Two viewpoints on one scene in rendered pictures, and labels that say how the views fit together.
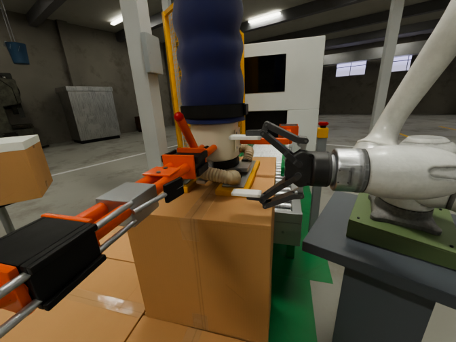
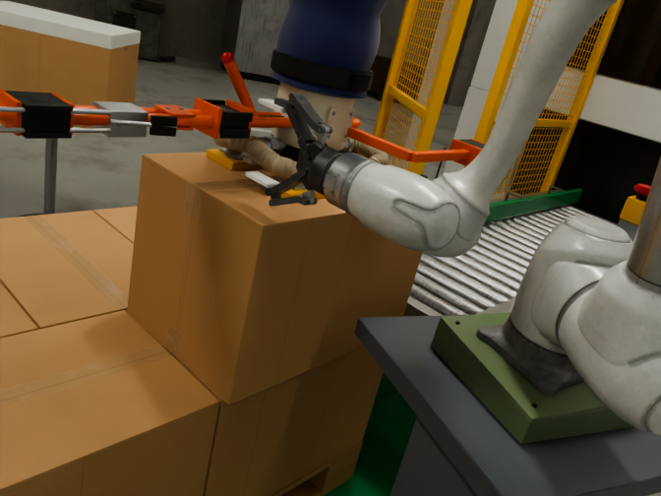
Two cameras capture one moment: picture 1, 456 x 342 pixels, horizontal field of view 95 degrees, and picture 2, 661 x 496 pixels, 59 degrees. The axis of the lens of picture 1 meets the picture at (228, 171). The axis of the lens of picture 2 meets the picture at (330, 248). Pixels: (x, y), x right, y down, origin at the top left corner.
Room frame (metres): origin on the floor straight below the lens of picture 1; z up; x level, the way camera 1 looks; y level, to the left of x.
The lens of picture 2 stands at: (-0.41, -0.58, 1.32)
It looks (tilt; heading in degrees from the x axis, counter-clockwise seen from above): 22 degrees down; 23
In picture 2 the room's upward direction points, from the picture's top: 14 degrees clockwise
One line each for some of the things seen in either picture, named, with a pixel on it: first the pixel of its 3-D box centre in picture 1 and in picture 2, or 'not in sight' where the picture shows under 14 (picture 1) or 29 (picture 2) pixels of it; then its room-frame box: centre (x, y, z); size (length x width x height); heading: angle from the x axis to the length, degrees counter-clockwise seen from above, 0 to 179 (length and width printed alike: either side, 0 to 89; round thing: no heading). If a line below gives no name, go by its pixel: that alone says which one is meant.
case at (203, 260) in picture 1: (223, 222); (286, 253); (0.75, 0.03, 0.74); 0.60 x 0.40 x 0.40; 166
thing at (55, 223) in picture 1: (38, 255); (35, 112); (0.19, 0.21, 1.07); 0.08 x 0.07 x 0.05; 164
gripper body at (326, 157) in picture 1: (307, 168); (320, 167); (0.43, -0.17, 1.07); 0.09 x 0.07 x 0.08; 74
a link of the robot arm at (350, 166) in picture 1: (344, 169); (352, 183); (0.41, -0.24, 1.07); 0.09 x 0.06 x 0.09; 164
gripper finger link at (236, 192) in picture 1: (246, 193); (262, 179); (0.46, -0.04, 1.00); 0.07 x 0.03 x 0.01; 74
